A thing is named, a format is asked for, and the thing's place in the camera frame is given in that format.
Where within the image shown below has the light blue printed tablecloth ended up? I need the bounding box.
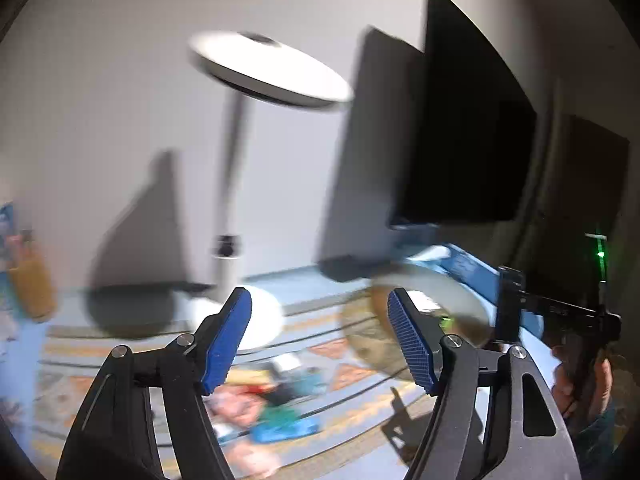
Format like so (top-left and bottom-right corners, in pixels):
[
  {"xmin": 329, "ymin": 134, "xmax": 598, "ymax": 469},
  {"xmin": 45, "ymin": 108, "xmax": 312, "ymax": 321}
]
[{"xmin": 0, "ymin": 260, "xmax": 576, "ymax": 480}]

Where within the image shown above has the patterned woven mat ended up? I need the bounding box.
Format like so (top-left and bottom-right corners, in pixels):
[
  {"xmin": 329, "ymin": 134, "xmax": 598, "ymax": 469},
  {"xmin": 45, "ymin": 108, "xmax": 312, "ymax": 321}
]
[{"xmin": 30, "ymin": 305, "xmax": 501, "ymax": 480}]

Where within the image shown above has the white desk lamp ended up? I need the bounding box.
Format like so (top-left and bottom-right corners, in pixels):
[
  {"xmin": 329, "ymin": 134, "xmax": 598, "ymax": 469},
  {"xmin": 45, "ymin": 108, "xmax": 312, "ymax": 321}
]
[{"xmin": 187, "ymin": 30, "xmax": 356, "ymax": 351}]

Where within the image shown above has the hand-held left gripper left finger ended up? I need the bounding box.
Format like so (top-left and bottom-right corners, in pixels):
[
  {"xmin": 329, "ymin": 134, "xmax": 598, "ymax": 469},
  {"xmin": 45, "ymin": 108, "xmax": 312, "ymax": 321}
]
[{"xmin": 55, "ymin": 287, "xmax": 253, "ymax": 480}]

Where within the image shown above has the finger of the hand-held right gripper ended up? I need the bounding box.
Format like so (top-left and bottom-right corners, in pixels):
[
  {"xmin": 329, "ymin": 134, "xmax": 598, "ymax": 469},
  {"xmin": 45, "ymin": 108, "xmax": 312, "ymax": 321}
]
[
  {"xmin": 522, "ymin": 291, "xmax": 599, "ymax": 319},
  {"xmin": 496, "ymin": 265, "xmax": 524, "ymax": 347}
]

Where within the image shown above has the blue box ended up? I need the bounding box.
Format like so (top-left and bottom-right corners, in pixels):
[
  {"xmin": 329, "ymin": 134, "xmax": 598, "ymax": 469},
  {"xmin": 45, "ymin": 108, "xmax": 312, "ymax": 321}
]
[{"xmin": 404, "ymin": 242, "xmax": 502, "ymax": 313}]

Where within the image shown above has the person's right forearm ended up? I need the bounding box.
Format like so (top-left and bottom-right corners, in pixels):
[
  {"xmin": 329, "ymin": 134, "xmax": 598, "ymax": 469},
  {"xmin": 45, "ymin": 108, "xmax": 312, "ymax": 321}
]
[{"xmin": 570, "ymin": 400, "xmax": 623, "ymax": 468}]

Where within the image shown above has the blue packet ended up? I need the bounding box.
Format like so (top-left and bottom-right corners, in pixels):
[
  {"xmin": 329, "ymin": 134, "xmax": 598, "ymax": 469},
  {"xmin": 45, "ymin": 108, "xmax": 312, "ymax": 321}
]
[{"xmin": 249, "ymin": 417, "xmax": 321, "ymax": 444}]

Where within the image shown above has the teal small item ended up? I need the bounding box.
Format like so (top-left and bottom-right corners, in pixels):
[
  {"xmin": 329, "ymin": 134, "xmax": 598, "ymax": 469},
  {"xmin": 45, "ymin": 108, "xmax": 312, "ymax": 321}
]
[{"xmin": 295, "ymin": 367, "xmax": 329, "ymax": 396}]

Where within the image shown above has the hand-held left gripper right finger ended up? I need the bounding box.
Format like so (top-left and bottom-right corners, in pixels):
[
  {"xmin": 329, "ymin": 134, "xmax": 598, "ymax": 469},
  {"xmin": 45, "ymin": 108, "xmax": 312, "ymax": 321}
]
[{"xmin": 387, "ymin": 287, "xmax": 583, "ymax": 480}]

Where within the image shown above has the dark panel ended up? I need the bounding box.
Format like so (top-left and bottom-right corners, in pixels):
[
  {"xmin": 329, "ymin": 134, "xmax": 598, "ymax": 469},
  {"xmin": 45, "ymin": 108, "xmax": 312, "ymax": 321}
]
[{"xmin": 547, "ymin": 114, "xmax": 631, "ymax": 291}]

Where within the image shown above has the black monitor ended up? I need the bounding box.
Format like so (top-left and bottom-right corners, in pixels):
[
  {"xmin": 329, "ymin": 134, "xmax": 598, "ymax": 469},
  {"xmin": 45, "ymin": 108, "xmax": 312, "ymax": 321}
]
[{"xmin": 389, "ymin": 0, "xmax": 539, "ymax": 231}]

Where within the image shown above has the brown pen holder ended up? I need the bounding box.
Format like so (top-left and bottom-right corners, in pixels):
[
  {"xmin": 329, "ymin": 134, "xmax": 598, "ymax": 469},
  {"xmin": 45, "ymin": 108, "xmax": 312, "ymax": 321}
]
[{"xmin": 9, "ymin": 232, "xmax": 57, "ymax": 323}]

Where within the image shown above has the blue book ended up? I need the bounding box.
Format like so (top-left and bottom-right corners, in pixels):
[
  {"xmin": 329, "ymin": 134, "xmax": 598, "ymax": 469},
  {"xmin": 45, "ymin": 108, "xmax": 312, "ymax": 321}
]
[{"xmin": 0, "ymin": 202, "xmax": 22, "ymax": 273}]

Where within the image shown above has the green small item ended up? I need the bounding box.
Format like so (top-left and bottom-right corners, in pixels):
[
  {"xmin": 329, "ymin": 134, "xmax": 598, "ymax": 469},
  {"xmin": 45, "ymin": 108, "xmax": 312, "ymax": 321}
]
[{"xmin": 259, "ymin": 404, "xmax": 302, "ymax": 423}]

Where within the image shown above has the person's right hand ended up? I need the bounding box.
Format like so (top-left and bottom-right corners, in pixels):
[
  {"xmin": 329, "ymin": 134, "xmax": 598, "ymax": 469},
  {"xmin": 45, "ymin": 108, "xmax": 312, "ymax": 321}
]
[{"xmin": 551, "ymin": 346, "xmax": 615, "ymax": 418}]

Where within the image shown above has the pink soft item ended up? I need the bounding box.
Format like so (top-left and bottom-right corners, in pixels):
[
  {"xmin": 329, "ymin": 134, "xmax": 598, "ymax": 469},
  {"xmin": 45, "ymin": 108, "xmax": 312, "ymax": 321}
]
[{"xmin": 209, "ymin": 385, "xmax": 262, "ymax": 427}]

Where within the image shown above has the small white box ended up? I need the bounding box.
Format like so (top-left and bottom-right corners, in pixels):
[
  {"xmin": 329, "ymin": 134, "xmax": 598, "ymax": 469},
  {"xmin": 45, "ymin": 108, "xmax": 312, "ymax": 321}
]
[{"xmin": 271, "ymin": 352, "xmax": 304, "ymax": 376}]

